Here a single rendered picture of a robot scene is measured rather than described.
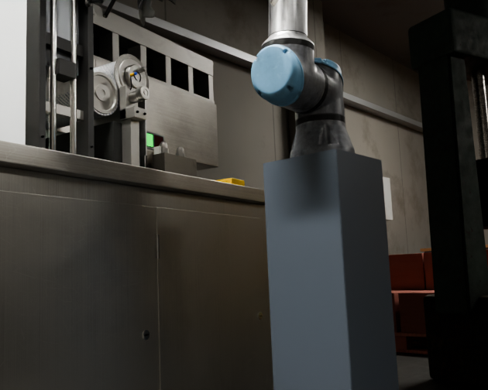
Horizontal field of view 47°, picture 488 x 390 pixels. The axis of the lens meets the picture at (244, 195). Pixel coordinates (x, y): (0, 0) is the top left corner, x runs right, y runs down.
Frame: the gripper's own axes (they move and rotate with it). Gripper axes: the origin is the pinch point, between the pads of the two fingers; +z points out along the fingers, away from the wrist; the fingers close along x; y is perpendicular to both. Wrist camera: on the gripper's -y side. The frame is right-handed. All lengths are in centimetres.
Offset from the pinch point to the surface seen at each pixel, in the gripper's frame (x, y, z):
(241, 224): -33, 55, 34
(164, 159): -29.8, 23.8, 26.5
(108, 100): -33.9, 10.3, 6.2
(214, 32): 176, -137, 154
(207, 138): 25, -11, 81
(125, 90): -28.7, 12.0, 5.3
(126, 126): -35.4, 17.3, 11.7
